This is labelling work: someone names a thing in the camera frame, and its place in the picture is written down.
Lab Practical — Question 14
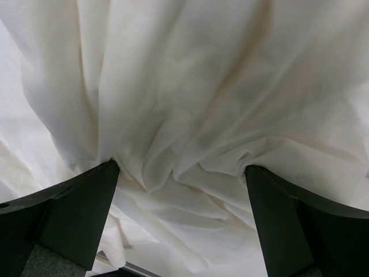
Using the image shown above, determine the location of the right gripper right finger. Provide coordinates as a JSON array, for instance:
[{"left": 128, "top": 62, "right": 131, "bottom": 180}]
[{"left": 244, "top": 166, "right": 368, "bottom": 276}]

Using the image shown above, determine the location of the white tank top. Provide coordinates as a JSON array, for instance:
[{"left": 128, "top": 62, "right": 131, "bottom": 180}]
[{"left": 1, "top": 1, "right": 368, "bottom": 276}]

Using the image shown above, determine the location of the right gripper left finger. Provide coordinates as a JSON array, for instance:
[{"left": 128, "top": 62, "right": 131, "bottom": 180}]
[{"left": 1, "top": 160, "right": 119, "bottom": 276}]

